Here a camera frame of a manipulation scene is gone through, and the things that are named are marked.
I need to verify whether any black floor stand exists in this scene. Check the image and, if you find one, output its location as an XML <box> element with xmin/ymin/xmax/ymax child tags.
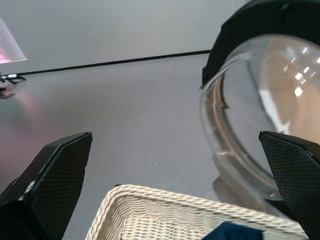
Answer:
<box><xmin>0</xmin><ymin>72</ymin><xmax>27</xmax><ymax>100</ymax></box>

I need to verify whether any dark blue cloth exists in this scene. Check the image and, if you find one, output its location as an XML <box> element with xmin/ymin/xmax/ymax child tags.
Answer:
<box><xmin>201</xmin><ymin>221</ymin><xmax>268</xmax><ymax>240</ymax></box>

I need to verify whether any round glass washing machine door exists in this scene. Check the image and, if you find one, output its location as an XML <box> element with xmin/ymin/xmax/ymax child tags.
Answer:
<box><xmin>198</xmin><ymin>0</ymin><xmax>320</xmax><ymax>202</ymax></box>

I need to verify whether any pale woven basket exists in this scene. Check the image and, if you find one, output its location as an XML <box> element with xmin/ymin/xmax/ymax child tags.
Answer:
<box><xmin>84</xmin><ymin>183</ymin><xmax>310</xmax><ymax>240</ymax></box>

